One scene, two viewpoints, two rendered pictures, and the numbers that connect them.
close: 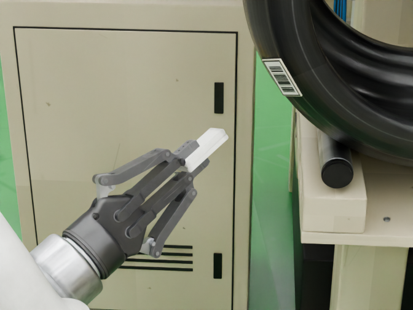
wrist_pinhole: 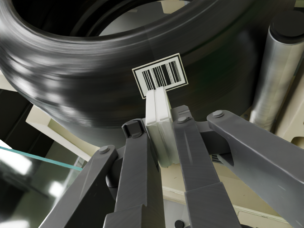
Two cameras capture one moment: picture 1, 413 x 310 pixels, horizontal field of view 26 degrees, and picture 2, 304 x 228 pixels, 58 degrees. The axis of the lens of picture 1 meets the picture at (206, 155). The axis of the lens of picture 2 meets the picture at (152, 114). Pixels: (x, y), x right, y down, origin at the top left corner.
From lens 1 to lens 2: 1.01 m
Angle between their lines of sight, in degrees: 54
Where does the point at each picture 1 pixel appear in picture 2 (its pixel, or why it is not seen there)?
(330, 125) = (225, 34)
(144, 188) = (118, 204)
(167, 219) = (265, 167)
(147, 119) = not seen: outside the picture
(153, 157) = (83, 172)
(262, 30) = (107, 90)
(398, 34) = not seen: hidden behind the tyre
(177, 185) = (178, 138)
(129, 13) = not seen: outside the picture
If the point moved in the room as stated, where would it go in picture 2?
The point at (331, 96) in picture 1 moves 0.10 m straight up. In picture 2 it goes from (182, 24) to (111, 19)
